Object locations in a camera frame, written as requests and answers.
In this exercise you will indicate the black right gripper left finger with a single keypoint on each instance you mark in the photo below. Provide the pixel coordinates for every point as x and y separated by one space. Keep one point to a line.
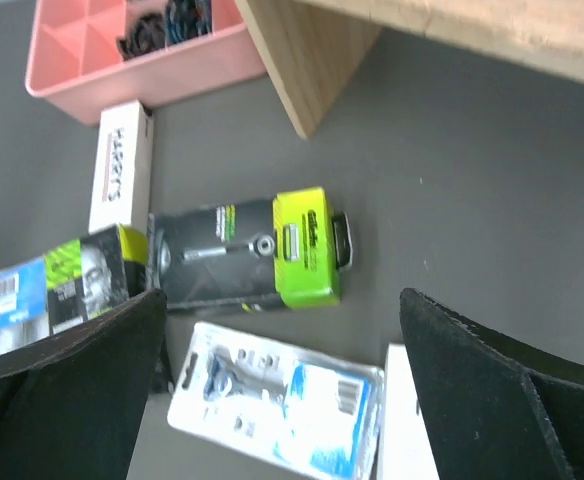
71 405

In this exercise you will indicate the black green Gillette razor box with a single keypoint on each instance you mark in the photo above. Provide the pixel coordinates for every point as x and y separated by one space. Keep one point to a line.
283 252

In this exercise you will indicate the dark rolled tie in tray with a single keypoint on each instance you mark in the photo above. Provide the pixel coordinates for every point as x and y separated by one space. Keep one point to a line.
145 36

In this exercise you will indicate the blue white razor blister pack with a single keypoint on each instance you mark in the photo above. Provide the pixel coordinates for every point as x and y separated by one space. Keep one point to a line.
289 406

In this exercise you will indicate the blue rolled tie in tray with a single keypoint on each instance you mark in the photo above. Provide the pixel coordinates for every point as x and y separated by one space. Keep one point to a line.
187 19

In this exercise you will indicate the black green face-print razor box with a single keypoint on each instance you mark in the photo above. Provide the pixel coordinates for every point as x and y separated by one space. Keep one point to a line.
70 284

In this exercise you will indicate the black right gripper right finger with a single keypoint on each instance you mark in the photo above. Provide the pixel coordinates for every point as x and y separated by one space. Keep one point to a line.
494 407

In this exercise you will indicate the pink divided organizer tray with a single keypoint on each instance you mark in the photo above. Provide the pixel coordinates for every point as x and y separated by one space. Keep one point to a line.
75 60

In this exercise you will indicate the white Harry's razor box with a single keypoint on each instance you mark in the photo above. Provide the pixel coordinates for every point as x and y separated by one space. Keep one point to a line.
122 171

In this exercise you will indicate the white razor box dark end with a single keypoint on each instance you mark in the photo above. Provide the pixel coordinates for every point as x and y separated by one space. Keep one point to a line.
404 448

